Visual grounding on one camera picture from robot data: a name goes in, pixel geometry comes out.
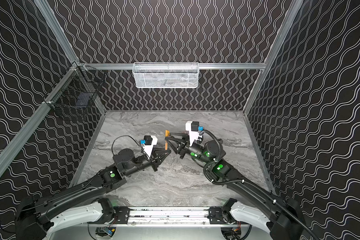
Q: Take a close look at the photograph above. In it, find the aluminium left side bar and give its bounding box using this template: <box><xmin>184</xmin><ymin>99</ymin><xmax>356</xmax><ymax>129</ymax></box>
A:
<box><xmin>0</xmin><ymin>63</ymin><xmax>78</xmax><ymax>178</ymax></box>

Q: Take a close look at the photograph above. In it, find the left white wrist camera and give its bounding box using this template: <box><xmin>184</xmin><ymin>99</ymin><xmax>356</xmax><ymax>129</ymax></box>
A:
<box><xmin>140</xmin><ymin>135</ymin><xmax>158</xmax><ymax>159</ymax></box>

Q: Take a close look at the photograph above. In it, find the aluminium corner post right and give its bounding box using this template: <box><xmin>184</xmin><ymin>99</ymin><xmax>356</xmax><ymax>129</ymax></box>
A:
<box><xmin>244</xmin><ymin>0</ymin><xmax>304</xmax><ymax>115</ymax></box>

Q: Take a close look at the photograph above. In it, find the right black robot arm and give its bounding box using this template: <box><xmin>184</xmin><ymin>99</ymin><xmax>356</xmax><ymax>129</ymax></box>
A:
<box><xmin>165</xmin><ymin>134</ymin><xmax>306</xmax><ymax>240</ymax></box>

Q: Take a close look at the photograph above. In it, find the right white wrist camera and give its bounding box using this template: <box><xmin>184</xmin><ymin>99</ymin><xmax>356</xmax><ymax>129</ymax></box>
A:
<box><xmin>186</xmin><ymin>121</ymin><xmax>203</xmax><ymax>146</ymax></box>

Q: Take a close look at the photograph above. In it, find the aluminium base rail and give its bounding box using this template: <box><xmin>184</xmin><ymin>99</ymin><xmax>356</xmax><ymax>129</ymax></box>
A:
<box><xmin>92</xmin><ymin>205</ymin><xmax>253</xmax><ymax>226</ymax></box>

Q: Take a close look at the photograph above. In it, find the black wire basket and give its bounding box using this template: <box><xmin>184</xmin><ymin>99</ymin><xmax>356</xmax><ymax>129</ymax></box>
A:
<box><xmin>47</xmin><ymin>66</ymin><xmax>106</xmax><ymax>122</ymax></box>

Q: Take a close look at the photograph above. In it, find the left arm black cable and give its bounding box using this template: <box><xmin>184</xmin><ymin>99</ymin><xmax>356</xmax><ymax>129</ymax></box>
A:
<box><xmin>111</xmin><ymin>134</ymin><xmax>145</xmax><ymax>157</ymax></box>

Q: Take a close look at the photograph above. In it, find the aluminium horizontal back bar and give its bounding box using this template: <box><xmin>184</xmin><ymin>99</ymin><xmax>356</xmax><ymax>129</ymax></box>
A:
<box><xmin>81</xmin><ymin>62</ymin><xmax>266</xmax><ymax>71</ymax></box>

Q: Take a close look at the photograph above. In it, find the white wire mesh basket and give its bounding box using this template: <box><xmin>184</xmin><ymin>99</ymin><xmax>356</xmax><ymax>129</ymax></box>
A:
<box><xmin>132</xmin><ymin>68</ymin><xmax>200</xmax><ymax>89</ymax></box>

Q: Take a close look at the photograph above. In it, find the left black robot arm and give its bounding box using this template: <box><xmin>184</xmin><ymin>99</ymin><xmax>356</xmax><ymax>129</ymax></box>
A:
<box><xmin>15</xmin><ymin>148</ymin><xmax>171</xmax><ymax>240</ymax></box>

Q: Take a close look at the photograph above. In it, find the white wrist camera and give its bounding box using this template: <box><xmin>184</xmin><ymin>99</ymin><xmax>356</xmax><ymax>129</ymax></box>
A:
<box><xmin>186</xmin><ymin>121</ymin><xmax>203</xmax><ymax>146</ymax></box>
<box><xmin>140</xmin><ymin>135</ymin><xmax>158</xmax><ymax>159</ymax></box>

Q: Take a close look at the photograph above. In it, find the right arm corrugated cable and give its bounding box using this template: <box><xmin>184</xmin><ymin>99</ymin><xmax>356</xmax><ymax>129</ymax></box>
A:
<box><xmin>202</xmin><ymin>129</ymin><xmax>319</xmax><ymax>240</ymax></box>

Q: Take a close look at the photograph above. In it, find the aluminium corner post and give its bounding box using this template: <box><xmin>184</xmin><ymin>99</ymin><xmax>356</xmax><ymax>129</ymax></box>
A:
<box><xmin>244</xmin><ymin>0</ymin><xmax>304</xmax><ymax>115</ymax></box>
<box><xmin>34</xmin><ymin>0</ymin><xmax>80</xmax><ymax>63</ymax></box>

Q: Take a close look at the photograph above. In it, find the aluminium corner post left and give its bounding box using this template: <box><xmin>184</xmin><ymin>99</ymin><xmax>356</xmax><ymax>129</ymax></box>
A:
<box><xmin>34</xmin><ymin>0</ymin><xmax>80</xmax><ymax>63</ymax></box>

